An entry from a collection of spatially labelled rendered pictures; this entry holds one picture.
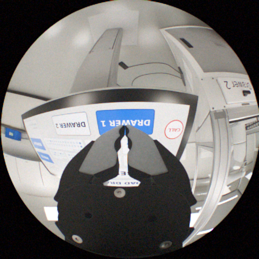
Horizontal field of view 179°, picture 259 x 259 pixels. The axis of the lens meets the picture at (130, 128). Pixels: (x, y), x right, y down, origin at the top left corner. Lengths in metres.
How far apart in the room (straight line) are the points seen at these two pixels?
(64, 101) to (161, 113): 0.17
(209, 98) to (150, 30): 0.90
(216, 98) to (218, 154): 0.20
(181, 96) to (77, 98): 0.17
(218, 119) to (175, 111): 0.23
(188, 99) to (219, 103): 0.23
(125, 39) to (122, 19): 0.28
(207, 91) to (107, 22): 0.96
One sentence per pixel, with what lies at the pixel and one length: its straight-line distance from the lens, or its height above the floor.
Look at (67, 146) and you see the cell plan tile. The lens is 0.23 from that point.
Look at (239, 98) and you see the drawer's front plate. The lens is 0.44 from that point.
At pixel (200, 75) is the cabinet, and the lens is 0.44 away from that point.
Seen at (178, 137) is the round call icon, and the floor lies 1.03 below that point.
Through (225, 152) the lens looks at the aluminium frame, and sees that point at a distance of 0.37.
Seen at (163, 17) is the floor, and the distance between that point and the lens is 1.09.
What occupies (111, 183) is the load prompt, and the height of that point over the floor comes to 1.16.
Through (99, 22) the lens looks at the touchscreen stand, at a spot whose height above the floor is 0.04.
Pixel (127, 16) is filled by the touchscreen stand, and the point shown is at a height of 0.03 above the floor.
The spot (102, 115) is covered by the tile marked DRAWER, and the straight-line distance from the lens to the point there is 0.15.
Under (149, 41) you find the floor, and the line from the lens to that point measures 1.15.
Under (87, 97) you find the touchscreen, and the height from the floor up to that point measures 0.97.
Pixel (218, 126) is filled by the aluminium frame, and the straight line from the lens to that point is 0.36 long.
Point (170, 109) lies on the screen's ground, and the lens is 0.16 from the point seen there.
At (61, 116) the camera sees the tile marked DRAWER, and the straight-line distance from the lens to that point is 0.19.
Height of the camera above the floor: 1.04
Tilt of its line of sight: 11 degrees down
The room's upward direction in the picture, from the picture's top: 179 degrees clockwise
